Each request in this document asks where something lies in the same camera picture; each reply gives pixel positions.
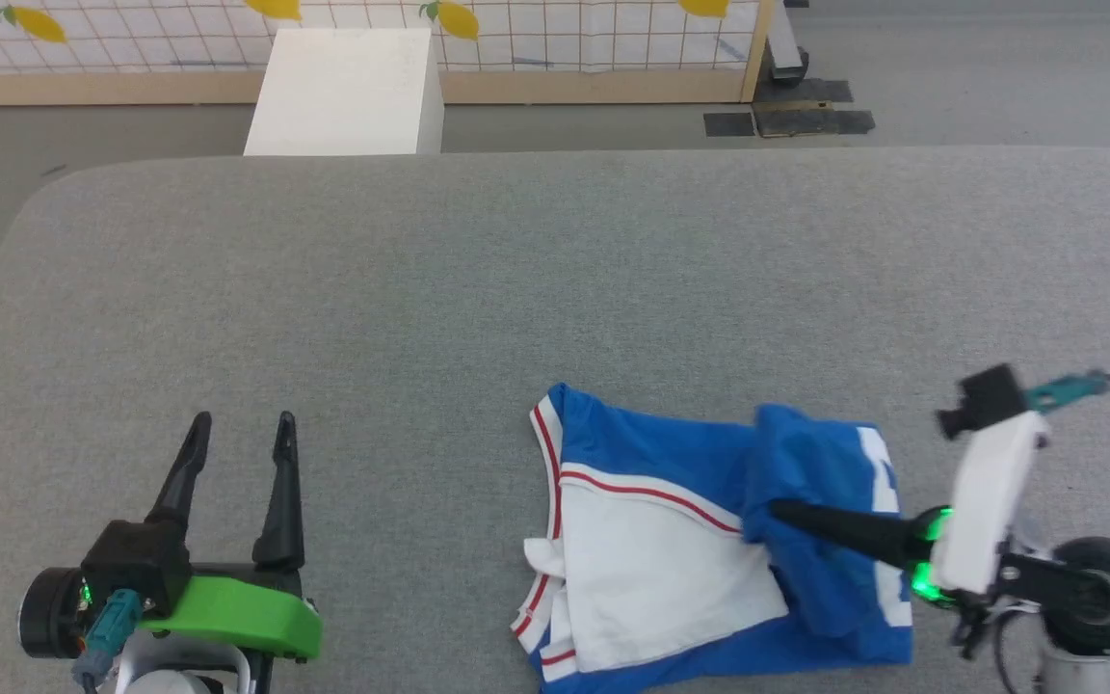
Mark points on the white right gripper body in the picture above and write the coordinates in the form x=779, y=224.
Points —
x=989, y=501

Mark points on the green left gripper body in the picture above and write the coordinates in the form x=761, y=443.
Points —
x=237, y=612

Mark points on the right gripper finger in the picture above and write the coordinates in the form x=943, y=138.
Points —
x=863, y=530

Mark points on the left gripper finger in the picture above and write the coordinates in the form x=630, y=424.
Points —
x=179, y=492
x=282, y=520

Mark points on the blue and white shirt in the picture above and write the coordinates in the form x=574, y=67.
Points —
x=651, y=569

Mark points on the large black floor plate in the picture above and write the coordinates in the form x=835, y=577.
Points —
x=820, y=120

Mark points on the small black floor plate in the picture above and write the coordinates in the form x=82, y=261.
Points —
x=729, y=124

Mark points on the white box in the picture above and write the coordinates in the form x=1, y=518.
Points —
x=343, y=96

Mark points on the black plate under stand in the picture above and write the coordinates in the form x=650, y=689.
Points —
x=810, y=91

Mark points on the grey metal stand bar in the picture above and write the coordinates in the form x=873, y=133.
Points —
x=786, y=48

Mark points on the lemon print partition panel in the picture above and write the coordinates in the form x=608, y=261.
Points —
x=565, y=39

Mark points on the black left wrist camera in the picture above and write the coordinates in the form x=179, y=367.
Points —
x=136, y=559

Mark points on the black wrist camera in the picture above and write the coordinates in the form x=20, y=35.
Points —
x=984, y=400
x=136, y=559

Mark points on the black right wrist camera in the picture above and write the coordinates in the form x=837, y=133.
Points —
x=984, y=400

